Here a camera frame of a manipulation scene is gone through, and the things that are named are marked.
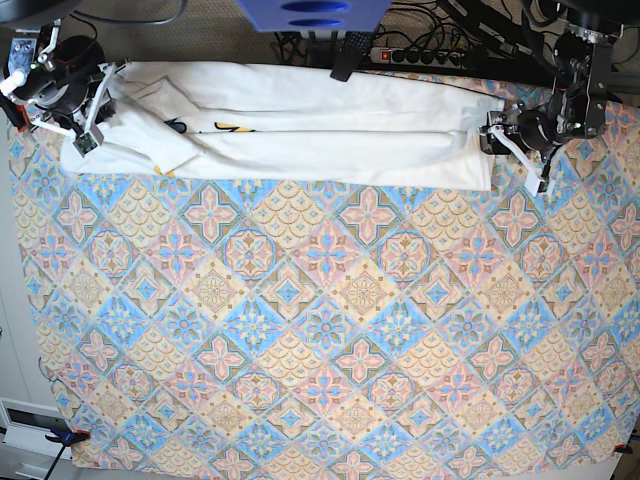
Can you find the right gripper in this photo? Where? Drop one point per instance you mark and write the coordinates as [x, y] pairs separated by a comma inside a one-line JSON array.
[[97, 107]]

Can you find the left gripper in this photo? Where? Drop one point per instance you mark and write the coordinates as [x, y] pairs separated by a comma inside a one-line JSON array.
[[502, 130]]

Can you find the white printed T-shirt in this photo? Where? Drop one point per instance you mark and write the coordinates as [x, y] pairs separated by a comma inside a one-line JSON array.
[[227, 121]]

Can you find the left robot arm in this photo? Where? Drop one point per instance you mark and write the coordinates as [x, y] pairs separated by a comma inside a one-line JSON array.
[[582, 62]]

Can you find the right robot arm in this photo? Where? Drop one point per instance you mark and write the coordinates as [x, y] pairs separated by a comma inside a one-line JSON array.
[[59, 85]]

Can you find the white power strip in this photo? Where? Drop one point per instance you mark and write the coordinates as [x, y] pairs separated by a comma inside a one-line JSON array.
[[416, 57]]

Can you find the blue plastic box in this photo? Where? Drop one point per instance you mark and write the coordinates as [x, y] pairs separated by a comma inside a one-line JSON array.
[[307, 15]]

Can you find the patterned colourful tablecloth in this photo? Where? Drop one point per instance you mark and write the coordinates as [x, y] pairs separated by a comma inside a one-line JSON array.
[[256, 329]]

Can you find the white cabinet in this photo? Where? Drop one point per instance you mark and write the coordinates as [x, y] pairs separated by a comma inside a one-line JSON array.
[[28, 424]]

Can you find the right table clamp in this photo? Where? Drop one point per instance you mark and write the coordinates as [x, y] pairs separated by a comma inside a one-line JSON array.
[[623, 449]]

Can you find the table clamp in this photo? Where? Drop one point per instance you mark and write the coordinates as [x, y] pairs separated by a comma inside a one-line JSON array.
[[623, 449], [67, 438]]

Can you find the left table clamp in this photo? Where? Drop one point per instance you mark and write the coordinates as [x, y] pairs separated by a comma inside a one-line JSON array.
[[67, 438]]

